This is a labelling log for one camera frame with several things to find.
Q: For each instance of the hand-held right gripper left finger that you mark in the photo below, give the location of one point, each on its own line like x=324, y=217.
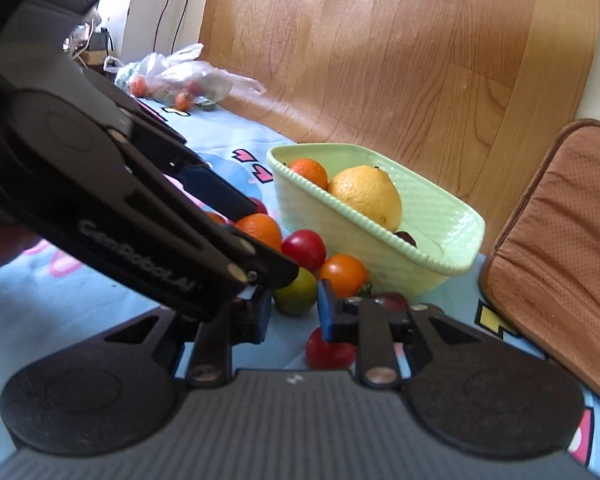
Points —
x=261, y=312

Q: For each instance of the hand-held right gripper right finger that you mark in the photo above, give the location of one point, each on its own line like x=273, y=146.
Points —
x=326, y=312

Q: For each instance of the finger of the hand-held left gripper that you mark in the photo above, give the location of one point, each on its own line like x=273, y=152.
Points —
x=260, y=260
x=205, y=180

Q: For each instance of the orange mandarin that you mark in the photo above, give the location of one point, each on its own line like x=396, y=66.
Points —
x=307, y=172
x=262, y=230

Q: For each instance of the green tomato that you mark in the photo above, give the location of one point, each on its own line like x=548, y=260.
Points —
x=297, y=295

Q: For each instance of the orange tomato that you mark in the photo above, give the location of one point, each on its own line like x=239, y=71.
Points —
x=344, y=275
x=215, y=218

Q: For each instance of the red tomato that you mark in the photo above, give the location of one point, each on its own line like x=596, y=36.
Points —
x=260, y=206
x=325, y=355
x=305, y=250

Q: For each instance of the dark purple plum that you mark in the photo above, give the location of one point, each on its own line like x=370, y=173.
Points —
x=406, y=239
x=391, y=302

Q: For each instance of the pale green woven basket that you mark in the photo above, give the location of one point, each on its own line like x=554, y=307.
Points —
x=430, y=240

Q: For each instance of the small orange fruit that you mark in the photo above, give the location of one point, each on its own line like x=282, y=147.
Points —
x=140, y=86
x=183, y=102

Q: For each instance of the clear plastic bag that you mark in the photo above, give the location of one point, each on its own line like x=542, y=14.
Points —
x=205, y=77

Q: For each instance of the large yellow lemon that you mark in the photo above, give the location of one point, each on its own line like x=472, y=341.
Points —
x=365, y=197

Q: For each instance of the printed blanket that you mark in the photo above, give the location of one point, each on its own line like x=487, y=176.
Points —
x=30, y=310

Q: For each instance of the wood pattern sheet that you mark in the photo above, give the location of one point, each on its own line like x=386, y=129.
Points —
x=380, y=50

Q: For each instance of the brown seat cushion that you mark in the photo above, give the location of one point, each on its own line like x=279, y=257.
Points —
x=565, y=260

